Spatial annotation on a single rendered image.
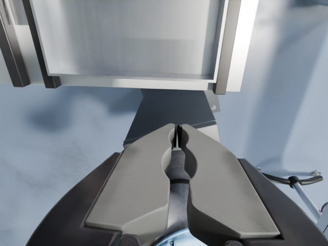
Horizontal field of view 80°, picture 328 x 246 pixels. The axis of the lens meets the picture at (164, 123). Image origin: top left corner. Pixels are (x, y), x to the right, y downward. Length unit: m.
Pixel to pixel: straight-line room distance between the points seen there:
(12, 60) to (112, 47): 0.16
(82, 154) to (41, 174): 0.45
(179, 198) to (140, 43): 0.29
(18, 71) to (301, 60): 1.34
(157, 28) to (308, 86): 1.27
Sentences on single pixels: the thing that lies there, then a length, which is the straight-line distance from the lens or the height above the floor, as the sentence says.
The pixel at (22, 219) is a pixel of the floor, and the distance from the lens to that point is 2.59.
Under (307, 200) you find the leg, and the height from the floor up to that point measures 0.29.
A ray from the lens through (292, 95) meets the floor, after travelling 1.48.
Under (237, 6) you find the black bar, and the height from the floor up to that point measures 0.90.
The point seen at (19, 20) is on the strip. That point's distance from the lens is 0.41.
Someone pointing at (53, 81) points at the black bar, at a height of 0.90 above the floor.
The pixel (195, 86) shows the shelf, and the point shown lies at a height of 0.88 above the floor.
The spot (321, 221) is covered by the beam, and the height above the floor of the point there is 0.45.
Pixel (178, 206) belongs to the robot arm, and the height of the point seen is 0.96.
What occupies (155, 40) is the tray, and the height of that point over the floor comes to 0.88.
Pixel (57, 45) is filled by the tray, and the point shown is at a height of 0.88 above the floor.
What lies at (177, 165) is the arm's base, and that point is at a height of 0.84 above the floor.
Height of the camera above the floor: 1.21
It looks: 62 degrees down
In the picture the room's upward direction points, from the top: 173 degrees counter-clockwise
